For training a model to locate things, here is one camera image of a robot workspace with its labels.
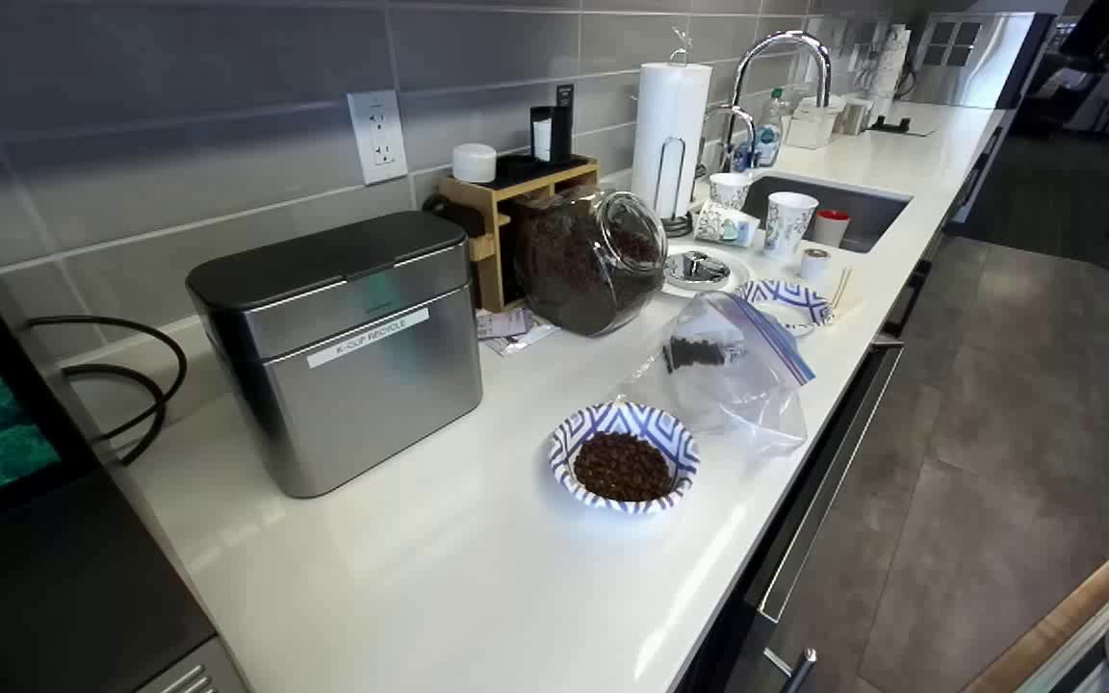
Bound bagged coffee beans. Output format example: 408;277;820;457
658;334;727;379

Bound clear zip bag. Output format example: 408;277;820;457
611;286;820;469

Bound blue patterned paper plate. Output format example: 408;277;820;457
544;397;703;520
735;277;834;339

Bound small plastic wrapper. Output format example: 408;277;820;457
473;303;545;357

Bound glass jar of coffee beans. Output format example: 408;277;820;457
505;188;670;339

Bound heaped coffee bean pile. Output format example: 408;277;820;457
570;428;681;503

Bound wooden countertop organizer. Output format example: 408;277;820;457
434;153;604;315

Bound stainless steel lidded bin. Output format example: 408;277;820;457
186;208;486;499

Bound black upright box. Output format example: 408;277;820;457
529;81;577;170

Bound white paper towel roll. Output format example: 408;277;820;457
629;59;717;224

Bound tall patterned paper cup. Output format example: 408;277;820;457
763;188;824;265

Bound coffee pod capsule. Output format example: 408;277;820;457
794;242;834;288

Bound white red small cup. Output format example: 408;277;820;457
811;204;856;249

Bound clear soap bottle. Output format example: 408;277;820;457
752;86;794;174

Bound small white container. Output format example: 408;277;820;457
789;99;840;153

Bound steel sink basin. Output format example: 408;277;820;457
744;174;915;258

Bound tall chrome faucet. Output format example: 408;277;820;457
721;26;840;170

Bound black screen appliance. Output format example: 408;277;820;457
0;208;251;693

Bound wooden table edge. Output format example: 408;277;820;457
962;503;1109;693

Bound white wall outlet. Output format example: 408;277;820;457
344;89;413;188

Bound long metal drawer handle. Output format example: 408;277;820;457
754;345;910;627

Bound black power cable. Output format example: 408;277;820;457
20;311;192;469

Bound short metal drawer handle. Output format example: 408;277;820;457
758;642;824;693

